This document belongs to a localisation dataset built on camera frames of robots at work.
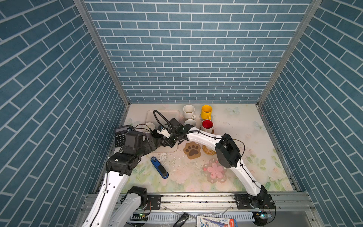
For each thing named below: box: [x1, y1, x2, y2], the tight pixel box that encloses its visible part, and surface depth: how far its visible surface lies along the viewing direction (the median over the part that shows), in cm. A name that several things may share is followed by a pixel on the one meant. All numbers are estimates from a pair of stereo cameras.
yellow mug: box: [200, 104, 213, 121], surface depth 106 cm
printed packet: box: [196, 215, 239, 227], surface depth 69 cm
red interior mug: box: [200, 119, 215, 133], surface depth 98 cm
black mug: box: [150, 129, 164, 148], surface depth 91 cm
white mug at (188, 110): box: [182, 104, 197, 120], surface depth 107 cm
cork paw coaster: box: [183, 141, 202, 160], surface depth 95 cm
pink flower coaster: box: [202, 157, 228, 184], surface depth 86 cm
